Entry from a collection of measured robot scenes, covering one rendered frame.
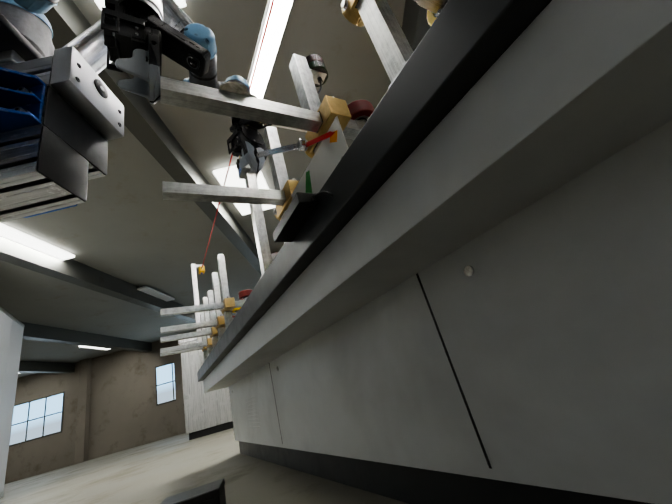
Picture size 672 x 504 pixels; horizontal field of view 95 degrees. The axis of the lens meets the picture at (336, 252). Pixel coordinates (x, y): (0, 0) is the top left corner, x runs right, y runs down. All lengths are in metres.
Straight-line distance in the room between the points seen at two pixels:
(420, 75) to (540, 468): 0.63
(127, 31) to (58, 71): 0.15
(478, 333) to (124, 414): 13.94
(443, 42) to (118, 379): 14.42
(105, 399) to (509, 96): 14.67
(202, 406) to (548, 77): 7.29
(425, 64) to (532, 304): 0.41
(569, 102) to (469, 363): 0.49
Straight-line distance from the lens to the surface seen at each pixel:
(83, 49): 1.21
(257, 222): 1.15
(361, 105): 0.78
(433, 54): 0.46
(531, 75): 0.41
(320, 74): 0.92
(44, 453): 15.97
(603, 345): 0.59
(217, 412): 7.28
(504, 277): 0.63
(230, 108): 0.64
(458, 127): 0.45
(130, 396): 14.22
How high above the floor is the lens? 0.34
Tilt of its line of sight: 22 degrees up
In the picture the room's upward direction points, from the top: 16 degrees counter-clockwise
